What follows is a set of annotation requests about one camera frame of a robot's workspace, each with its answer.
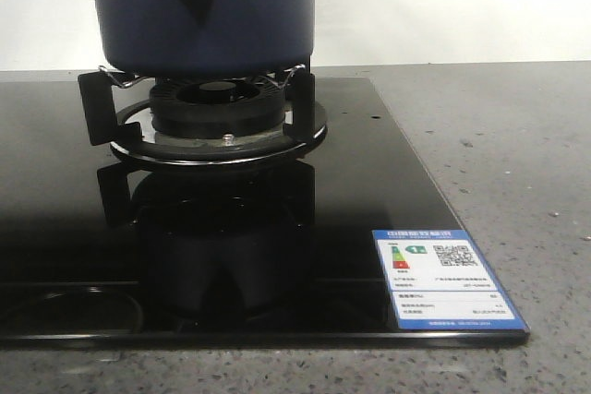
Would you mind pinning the black metal pot support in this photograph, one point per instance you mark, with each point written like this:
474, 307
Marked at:
130, 134

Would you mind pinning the dark blue cooking pot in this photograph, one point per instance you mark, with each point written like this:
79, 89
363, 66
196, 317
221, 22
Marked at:
205, 38

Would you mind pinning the black round gas burner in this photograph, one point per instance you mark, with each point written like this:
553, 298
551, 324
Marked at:
211, 109

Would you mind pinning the blue white energy label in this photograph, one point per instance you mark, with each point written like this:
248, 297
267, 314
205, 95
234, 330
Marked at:
439, 280

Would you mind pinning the black glass gas cooktop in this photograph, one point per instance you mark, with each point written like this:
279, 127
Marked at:
103, 252

